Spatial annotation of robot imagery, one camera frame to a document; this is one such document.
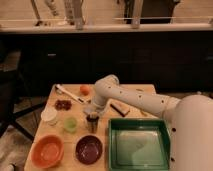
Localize small metal cup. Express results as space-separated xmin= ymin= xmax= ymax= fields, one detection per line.
xmin=87 ymin=118 xmax=98 ymax=133

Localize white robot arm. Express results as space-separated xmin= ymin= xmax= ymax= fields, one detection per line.
xmin=85 ymin=75 xmax=213 ymax=171

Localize light blue cloth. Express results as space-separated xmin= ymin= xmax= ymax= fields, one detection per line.
xmin=83 ymin=105 xmax=94 ymax=115

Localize green plastic cup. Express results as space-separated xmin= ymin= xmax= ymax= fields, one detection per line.
xmin=64 ymin=117 xmax=77 ymax=133

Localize orange fruit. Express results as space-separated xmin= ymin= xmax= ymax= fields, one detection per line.
xmin=80 ymin=85 xmax=90 ymax=95

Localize dark red grapes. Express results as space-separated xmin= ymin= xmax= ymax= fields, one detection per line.
xmin=55 ymin=100 xmax=72 ymax=110

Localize purple bowl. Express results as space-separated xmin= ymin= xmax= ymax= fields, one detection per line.
xmin=75 ymin=135 xmax=103 ymax=165

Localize white plastic cup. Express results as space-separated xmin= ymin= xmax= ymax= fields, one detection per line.
xmin=41 ymin=107 xmax=58 ymax=126

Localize green plastic tray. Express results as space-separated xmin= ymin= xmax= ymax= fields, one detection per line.
xmin=108 ymin=119 xmax=170 ymax=171

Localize orange bowl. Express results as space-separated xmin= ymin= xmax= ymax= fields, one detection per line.
xmin=31 ymin=135 xmax=64 ymax=169

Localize black office chair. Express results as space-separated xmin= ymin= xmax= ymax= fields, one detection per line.
xmin=0 ymin=49 xmax=46 ymax=143

